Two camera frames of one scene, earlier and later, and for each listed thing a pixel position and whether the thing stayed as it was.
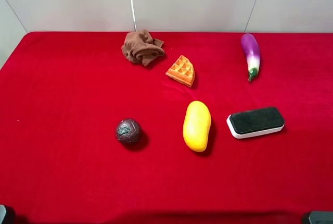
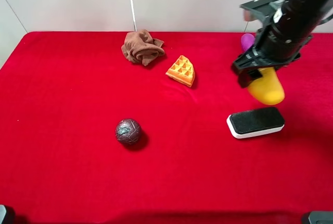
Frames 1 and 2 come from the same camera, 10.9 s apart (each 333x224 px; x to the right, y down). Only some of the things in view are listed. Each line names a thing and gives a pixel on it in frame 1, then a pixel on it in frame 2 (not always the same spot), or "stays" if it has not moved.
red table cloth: x=63 y=95 stays
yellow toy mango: x=196 y=125 → x=267 y=89
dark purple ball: x=128 y=131 stays
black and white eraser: x=254 y=122 stays
